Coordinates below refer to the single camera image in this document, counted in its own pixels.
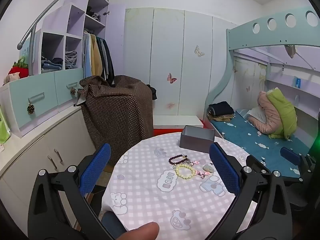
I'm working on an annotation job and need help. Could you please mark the teal drawer unit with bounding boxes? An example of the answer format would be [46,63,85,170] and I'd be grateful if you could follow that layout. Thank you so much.
[0,67,84,138]

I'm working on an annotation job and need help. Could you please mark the folded blue clothes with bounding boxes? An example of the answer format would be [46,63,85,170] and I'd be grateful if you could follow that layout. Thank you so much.
[41,57,63,71]

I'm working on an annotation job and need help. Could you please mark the grey metal handrail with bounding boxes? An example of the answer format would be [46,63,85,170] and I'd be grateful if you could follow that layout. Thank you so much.
[17,0,113,77]

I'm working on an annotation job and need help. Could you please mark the grey hanging object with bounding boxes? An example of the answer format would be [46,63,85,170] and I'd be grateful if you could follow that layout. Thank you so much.
[285,45,297,59]

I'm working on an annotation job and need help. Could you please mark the red bench with white top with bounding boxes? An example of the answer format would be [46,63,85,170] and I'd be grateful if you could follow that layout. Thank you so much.
[153,115,208,137]

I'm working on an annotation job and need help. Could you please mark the dark red bead bracelet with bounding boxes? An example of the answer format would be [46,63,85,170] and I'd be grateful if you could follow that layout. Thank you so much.
[168,154,189,165]

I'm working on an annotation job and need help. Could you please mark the grey metal box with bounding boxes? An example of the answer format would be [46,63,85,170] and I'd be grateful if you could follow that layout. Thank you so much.
[179,125,216,150]

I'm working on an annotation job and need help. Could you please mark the white wardrobe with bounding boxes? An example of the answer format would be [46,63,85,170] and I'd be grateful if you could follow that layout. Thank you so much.
[124,7,238,128]

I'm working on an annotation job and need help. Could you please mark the pink plush toy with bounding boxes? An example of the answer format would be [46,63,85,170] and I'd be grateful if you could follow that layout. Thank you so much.
[3,72,20,84]

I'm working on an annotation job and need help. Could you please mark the white low cabinet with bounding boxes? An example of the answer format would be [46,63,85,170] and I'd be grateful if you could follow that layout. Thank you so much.
[0,102,97,205]

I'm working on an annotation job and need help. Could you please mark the dark hanging jackets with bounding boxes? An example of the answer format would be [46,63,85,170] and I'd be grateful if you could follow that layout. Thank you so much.
[96,37,115,88]

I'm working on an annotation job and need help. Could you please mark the dark blue stool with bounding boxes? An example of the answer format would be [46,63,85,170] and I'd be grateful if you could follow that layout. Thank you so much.
[101,211,127,239]

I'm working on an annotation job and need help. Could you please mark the teal bunk bed frame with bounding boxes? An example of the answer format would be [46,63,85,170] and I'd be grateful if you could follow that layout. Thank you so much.
[207,6,320,140]

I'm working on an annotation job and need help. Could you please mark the dark clothes on shelf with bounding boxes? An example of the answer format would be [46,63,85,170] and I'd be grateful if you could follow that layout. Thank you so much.
[86,6,102,22]

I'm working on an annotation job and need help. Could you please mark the pink flower charm chain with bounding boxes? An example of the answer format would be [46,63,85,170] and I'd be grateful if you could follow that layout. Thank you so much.
[194,160,212,179]

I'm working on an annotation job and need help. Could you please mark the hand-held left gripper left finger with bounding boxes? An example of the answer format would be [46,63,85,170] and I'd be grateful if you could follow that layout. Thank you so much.
[28,143,115,240]

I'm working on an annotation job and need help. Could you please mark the green bag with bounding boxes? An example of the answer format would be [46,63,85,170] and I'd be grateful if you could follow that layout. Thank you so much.
[0,107,11,144]

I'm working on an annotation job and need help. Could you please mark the yellow-green bead bracelet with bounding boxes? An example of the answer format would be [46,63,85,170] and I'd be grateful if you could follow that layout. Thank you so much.
[175,164,196,180]

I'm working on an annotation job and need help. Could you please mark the folded tan clothes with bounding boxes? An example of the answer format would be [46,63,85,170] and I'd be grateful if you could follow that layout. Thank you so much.
[209,114,237,123]

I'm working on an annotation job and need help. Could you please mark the silver bracelet with pink charm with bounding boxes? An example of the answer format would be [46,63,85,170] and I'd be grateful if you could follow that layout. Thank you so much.
[184,155,200,167]

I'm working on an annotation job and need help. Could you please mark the yellow hanging shirt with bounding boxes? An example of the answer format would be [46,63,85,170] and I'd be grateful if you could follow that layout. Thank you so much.
[90,34,103,77]

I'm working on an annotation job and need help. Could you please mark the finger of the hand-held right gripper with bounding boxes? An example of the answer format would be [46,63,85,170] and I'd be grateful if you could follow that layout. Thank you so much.
[280,147,310,180]

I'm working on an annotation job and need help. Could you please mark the person's left hand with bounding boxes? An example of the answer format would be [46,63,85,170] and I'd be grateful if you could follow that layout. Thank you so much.
[117,222,160,240]

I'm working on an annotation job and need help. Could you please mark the light blue hanging shirt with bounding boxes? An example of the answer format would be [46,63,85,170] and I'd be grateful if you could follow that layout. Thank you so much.
[82,31,93,78]

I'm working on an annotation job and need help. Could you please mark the folded dark clothes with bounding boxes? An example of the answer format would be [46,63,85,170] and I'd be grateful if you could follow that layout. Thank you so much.
[208,101,235,117]

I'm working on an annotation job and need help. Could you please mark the green padded jacket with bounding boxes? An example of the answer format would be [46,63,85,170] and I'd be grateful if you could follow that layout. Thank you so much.
[266,87,298,140]

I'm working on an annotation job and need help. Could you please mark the red strawberry plush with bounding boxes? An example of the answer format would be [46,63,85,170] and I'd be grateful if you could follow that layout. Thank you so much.
[8,56,29,79]

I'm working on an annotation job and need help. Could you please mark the brown dotted cloth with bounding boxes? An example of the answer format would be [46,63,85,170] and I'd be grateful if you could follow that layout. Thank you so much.
[79,75,153,165]

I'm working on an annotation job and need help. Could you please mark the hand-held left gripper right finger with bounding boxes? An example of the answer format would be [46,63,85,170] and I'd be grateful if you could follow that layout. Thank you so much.
[209,142,293,240]

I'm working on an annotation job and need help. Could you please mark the lilac stair-shaped shelf unit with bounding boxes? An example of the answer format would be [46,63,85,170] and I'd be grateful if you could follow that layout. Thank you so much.
[31,0,125,80]

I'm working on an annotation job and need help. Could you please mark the blue printed bed sheet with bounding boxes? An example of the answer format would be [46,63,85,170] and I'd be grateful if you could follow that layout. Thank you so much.
[210,109,313,180]

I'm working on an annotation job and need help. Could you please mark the folded grey clothes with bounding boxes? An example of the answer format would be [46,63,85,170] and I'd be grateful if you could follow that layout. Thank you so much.
[65,51,78,69]

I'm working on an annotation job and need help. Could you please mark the white pillow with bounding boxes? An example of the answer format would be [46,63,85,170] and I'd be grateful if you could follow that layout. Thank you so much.
[246,105,268,124]

